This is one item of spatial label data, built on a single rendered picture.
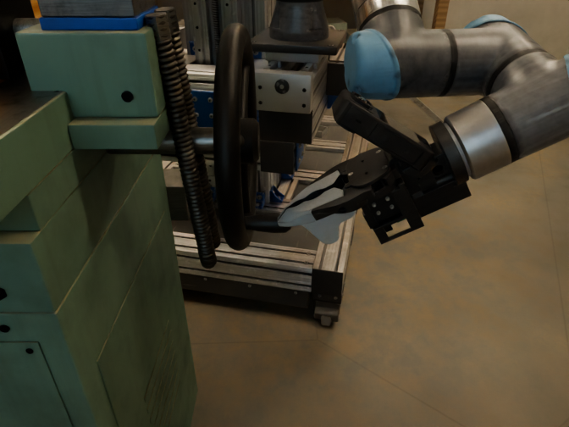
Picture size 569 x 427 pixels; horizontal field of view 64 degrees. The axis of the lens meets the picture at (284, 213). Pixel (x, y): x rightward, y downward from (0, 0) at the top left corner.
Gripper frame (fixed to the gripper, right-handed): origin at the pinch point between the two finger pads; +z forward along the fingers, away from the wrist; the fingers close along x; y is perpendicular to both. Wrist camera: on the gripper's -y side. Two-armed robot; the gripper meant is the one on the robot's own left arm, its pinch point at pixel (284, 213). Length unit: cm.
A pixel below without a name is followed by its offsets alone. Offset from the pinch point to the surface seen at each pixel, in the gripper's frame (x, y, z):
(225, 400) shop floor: 30, 58, 52
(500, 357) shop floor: 44, 97, -16
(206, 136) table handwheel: 9.3, -10.1, 5.9
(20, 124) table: -7.0, -23.5, 13.7
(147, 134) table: 0.8, -15.7, 8.1
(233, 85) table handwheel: 0.7, -15.6, -2.9
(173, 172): 38.9, 0.6, 27.6
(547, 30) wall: 357, 143, -166
